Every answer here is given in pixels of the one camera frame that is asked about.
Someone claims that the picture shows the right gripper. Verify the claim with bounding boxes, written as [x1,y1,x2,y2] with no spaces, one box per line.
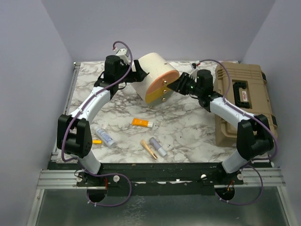
[167,72,203,97]

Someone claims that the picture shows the tan plastic tool case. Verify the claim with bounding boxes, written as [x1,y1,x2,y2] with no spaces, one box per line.
[215,62,277,147]

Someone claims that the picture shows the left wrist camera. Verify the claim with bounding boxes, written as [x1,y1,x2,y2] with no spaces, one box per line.
[113,47,130,64]

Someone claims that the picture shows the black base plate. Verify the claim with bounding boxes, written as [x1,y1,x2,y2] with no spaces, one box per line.
[48,162,243,196]

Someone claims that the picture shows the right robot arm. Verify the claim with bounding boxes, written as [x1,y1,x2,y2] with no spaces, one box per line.
[167,70,274,184]

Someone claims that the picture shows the lavender white bottle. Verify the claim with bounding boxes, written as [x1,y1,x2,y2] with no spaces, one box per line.
[149,137,167,157]

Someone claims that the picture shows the yellow drawer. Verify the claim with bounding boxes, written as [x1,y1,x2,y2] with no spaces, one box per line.
[145,84,173,104]

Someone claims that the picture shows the grey bottom drawer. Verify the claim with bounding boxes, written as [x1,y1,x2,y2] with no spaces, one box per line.
[149,92,173,106]

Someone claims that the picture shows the white blue tube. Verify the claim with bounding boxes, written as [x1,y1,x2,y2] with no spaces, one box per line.
[95,127,116,148]

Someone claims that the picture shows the peach top drawer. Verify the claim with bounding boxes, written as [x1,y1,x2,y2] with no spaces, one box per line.
[147,70,179,86]

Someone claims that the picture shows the orange sunscreen tube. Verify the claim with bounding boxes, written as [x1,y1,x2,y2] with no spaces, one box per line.
[132,118,153,128]

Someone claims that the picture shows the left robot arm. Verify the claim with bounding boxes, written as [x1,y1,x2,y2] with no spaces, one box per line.
[56,55,147,186]

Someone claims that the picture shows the beige gold concealer tube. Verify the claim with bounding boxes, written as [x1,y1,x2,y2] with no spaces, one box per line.
[140,139,158,160]

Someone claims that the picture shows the cream round drawer organizer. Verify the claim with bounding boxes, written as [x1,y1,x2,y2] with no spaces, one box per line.
[131,53,180,106]

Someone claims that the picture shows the aluminium rail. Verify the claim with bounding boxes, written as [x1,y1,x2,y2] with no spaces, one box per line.
[37,168,286,189]

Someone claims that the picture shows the yellow mascara tube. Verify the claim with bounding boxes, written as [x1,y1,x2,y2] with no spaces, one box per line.
[92,140,103,145]

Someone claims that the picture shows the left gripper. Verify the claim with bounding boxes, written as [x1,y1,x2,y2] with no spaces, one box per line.
[116,60,147,84]

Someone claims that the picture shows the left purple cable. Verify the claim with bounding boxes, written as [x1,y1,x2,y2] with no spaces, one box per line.
[61,41,133,207]

